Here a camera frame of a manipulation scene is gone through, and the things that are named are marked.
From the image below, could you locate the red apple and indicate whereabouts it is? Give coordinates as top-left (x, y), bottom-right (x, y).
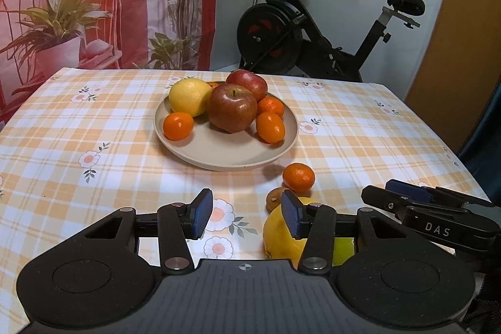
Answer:
top-left (207, 84), bottom-right (258, 134)
top-left (226, 69), bottom-right (269, 102)

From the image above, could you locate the plaid floral tablecloth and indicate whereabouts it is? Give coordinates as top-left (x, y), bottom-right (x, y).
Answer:
top-left (0, 67), bottom-right (492, 319)

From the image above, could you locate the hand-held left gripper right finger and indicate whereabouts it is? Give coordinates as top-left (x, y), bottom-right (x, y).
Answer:
top-left (281, 189), bottom-right (431, 275)

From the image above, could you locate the beige round plate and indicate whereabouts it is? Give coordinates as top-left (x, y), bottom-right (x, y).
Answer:
top-left (154, 81), bottom-right (300, 172)

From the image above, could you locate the black exercise bike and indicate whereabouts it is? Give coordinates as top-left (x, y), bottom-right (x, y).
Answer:
top-left (237, 0), bottom-right (426, 83)

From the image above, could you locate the yellow lemon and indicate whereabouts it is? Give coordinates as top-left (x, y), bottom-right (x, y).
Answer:
top-left (262, 196), bottom-right (319, 260)
top-left (168, 78), bottom-right (213, 118)

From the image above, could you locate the brown wooden door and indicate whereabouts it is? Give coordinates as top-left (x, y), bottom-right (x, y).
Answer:
top-left (404, 0), bottom-right (501, 157)

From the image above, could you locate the brown kiwi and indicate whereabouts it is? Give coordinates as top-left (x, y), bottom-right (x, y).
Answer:
top-left (266, 187), bottom-right (290, 213)

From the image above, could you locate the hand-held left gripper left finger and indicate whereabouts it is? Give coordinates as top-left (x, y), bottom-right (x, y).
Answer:
top-left (55, 188), bottom-right (214, 275)

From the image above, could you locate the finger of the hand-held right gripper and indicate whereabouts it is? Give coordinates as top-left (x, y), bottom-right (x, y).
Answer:
top-left (361, 184), bottom-right (411, 220)
top-left (385, 178), bottom-right (493, 207)

